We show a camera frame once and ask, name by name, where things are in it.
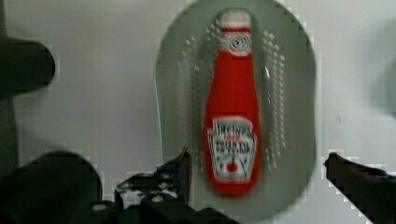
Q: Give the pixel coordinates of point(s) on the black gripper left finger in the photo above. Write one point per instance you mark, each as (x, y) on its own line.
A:
(170, 179)

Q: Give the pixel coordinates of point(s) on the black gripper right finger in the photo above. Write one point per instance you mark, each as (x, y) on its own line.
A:
(371, 190)

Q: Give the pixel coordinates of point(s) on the red plush ketchup bottle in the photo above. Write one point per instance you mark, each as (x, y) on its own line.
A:
(232, 136)

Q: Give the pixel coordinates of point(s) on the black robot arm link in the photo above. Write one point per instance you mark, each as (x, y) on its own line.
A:
(49, 189)

